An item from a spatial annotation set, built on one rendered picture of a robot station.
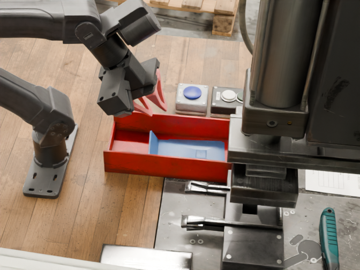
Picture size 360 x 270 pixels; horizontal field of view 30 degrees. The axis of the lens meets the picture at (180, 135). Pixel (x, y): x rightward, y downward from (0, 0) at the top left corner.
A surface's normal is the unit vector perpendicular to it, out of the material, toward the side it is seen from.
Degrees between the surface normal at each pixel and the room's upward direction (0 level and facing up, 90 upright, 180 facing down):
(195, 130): 90
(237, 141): 0
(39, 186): 0
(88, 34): 90
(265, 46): 90
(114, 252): 0
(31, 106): 81
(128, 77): 92
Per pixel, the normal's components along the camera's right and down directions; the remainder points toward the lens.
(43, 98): 0.71, -0.61
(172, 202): 0.04, -0.70
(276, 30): -0.57, 0.57
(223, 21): -0.19, 0.69
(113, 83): -0.49, -0.62
